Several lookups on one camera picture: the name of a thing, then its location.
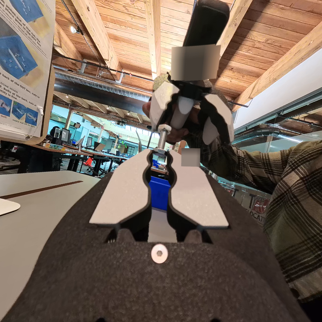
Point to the silver ribbed duct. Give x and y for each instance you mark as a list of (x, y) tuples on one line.
[(100, 86)]

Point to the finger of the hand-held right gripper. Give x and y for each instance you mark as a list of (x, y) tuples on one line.
[(221, 108), (159, 103)]

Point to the person's right forearm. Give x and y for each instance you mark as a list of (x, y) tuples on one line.
[(251, 163)]

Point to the grey round duct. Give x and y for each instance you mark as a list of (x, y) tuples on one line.
[(264, 132)]

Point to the background office desk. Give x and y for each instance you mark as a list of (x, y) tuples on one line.
[(75, 148)]

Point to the steel hex bolt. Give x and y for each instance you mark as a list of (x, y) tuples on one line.
[(162, 139)]

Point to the computer monitor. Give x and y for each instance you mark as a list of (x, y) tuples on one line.
[(65, 137)]

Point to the narrow blue storage bin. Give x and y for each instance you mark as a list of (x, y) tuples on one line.
[(158, 193)]

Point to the ceiling spotlight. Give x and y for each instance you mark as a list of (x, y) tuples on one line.
[(73, 29)]

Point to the large black duct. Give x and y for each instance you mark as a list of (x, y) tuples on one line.
[(88, 96)]

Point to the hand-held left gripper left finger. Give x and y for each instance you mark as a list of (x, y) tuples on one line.
[(123, 193)]

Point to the white board stand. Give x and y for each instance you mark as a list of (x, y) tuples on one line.
[(7, 207)]

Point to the orange office chair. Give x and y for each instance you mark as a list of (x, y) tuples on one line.
[(90, 159)]

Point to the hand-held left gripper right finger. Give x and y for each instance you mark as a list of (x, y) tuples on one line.
[(196, 196)]

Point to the instruction poster board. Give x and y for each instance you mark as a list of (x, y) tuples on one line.
[(22, 63)]

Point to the printed cardboard box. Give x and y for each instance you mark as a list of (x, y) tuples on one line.
[(254, 206)]

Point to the person's right hand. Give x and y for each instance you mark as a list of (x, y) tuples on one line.
[(178, 137)]

